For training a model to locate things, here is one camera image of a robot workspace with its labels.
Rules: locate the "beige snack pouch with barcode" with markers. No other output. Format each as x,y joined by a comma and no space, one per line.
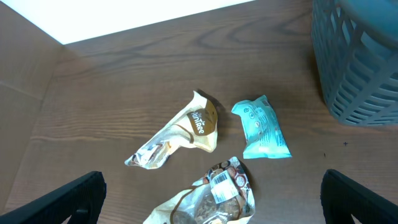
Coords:
223,195

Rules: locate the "grey plastic lattice basket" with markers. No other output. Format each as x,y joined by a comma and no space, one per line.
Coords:
355,45

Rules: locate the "teal snack packet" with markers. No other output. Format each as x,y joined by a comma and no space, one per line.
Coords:
264,138

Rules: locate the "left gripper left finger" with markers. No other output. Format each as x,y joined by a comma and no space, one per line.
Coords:
79,201

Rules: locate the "beige snack pouch upper left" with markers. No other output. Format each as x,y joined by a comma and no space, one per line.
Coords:
195,126

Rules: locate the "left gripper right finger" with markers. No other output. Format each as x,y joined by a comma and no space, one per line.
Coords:
344,200

